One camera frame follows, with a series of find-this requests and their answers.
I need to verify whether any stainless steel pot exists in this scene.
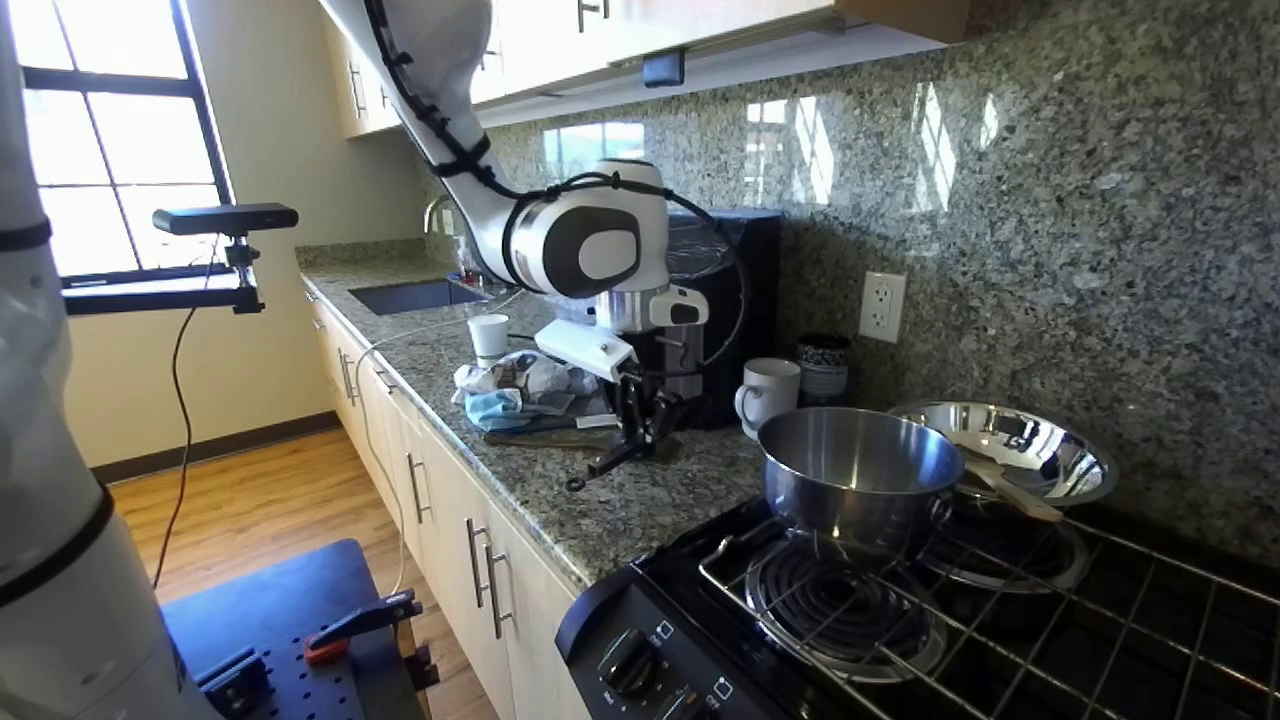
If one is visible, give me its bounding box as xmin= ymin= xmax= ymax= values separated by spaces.
xmin=752 ymin=403 xmax=969 ymax=560

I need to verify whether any metal faucet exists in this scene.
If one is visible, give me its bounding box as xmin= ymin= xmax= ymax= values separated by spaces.
xmin=420 ymin=193 xmax=488 ymax=288

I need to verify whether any small white cup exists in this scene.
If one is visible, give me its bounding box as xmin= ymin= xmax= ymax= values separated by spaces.
xmin=462 ymin=311 xmax=517 ymax=365

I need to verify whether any black coffee maker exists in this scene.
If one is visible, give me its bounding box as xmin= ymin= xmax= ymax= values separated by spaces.
xmin=657 ymin=210 xmax=788 ymax=433

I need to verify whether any window with dark frame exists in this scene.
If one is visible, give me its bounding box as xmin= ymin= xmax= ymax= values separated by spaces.
xmin=15 ymin=0 xmax=241 ymax=292

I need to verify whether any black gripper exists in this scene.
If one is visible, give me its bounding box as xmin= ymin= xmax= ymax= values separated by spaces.
xmin=606 ymin=323 xmax=712 ymax=463

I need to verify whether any thin black camera cable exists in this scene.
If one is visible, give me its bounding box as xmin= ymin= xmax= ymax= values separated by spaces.
xmin=143 ymin=305 xmax=204 ymax=599

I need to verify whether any black under-cabinet device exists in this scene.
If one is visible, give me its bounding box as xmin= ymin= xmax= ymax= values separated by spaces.
xmin=638 ymin=46 xmax=690 ymax=92

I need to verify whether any black camera stand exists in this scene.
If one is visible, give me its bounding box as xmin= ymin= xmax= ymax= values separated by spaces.
xmin=53 ymin=233 xmax=271 ymax=322

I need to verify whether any black stereo camera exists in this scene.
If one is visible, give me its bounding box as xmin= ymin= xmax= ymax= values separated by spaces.
xmin=146 ymin=200 xmax=303 ymax=245

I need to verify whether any white wall outlet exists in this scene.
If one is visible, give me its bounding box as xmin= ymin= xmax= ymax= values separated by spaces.
xmin=856 ymin=269 xmax=912 ymax=347

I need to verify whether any kitchen sink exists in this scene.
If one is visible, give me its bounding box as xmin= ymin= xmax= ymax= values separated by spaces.
xmin=345 ymin=272 xmax=488 ymax=323

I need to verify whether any cream cabinet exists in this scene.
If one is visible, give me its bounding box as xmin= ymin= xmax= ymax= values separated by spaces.
xmin=324 ymin=0 xmax=981 ymax=146
xmin=303 ymin=285 xmax=601 ymax=720

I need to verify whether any red handled clamp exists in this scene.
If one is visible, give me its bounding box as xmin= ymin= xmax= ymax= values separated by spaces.
xmin=298 ymin=589 xmax=429 ymax=672

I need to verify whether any white ceramic mug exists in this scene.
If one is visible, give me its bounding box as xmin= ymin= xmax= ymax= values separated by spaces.
xmin=732 ymin=354 xmax=808 ymax=439

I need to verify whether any cream upper cabinet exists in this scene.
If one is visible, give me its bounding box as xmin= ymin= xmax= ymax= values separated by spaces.
xmin=324 ymin=0 xmax=981 ymax=146

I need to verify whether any black electric stove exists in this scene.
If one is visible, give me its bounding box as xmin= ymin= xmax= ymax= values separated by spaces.
xmin=552 ymin=487 xmax=1280 ymax=720

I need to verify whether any dark round canister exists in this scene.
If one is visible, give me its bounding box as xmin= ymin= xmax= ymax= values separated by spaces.
xmin=792 ymin=329 xmax=856 ymax=408

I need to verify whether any blue robot base platform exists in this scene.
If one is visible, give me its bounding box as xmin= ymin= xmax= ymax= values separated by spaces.
xmin=156 ymin=538 xmax=450 ymax=720

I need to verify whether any shiny steel bowl pan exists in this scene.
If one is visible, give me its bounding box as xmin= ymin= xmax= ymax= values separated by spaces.
xmin=904 ymin=398 xmax=1120 ymax=529

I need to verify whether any cream lower cabinet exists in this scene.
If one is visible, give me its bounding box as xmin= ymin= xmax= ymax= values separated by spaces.
xmin=303 ymin=285 xmax=601 ymax=720

